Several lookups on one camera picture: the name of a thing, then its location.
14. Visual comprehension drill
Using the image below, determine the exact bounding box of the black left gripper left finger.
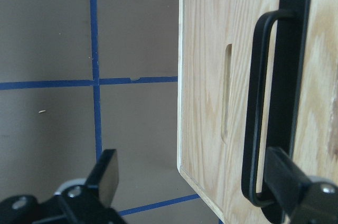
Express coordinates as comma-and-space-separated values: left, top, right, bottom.
1, 150, 125, 223

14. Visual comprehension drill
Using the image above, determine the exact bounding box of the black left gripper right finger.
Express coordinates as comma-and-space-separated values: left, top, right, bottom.
264, 147, 337, 223

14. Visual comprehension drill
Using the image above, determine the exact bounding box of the black metal drawer handle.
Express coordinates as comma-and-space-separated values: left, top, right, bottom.
241, 0, 311, 223

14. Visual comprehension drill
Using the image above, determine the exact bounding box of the wooden drawer front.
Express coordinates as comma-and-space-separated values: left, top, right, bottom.
177, 0, 337, 223

